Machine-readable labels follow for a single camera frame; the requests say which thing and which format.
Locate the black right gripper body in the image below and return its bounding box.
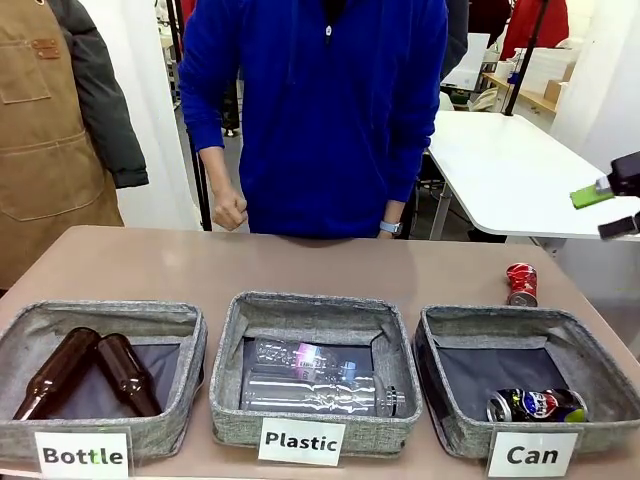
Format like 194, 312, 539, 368
608, 153, 640, 198

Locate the crushed red can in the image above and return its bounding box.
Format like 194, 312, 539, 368
504, 262, 541, 308

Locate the crushed dark Pepsi can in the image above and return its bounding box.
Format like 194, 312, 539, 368
486, 387, 590, 425

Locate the clear bottle with pink label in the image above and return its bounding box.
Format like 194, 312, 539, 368
253, 338, 358, 384

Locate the large clear plastic bottle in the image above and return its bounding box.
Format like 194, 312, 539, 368
241, 368, 409, 418

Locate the brown glass bottle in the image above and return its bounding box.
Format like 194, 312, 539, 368
95, 333, 164, 418
12, 326, 102, 422

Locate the person's right forearm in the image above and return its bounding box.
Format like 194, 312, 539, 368
197, 145, 237, 199

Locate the white Can sign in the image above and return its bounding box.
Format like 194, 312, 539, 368
487, 430, 580, 479

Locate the grey basket labelled Plastic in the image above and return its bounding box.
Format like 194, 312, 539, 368
208, 291, 424, 459

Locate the grey basket labelled Can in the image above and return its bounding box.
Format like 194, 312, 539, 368
413, 303, 640, 459

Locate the grey basket labelled Bottle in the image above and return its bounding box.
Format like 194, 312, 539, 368
0, 299, 209, 462

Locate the person's right hand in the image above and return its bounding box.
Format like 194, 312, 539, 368
211, 185, 249, 232

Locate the white background table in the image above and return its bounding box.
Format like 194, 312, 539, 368
425, 109, 640, 245

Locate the brown cardboard box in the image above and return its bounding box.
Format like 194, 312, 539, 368
543, 79, 569, 104

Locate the wooden shelf board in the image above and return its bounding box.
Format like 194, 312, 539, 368
482, 72, 559, 119

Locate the stack of white boxes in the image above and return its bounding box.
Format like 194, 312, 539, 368
513, 47, 577, 97

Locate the black slanted pole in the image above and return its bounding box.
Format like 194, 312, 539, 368
503, 0, 551, 117

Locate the red garment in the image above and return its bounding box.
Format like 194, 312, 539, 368
499, 0, 571, 62

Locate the white box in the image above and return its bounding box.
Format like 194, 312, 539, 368
441, 32, 492, 92

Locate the person in blue sweater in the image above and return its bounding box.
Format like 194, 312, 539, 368
177, 0, 449, 241

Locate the white Plastic sign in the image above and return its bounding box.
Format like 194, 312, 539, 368
257, 417, 347, 467

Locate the black tripod stand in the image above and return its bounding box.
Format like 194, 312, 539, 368
166, 0, 214, 233

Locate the person in brown apron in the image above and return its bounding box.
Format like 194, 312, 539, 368
0, 0, 150, 292

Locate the white Bottle sign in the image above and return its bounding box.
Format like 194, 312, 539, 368
33, 430, 130, 480

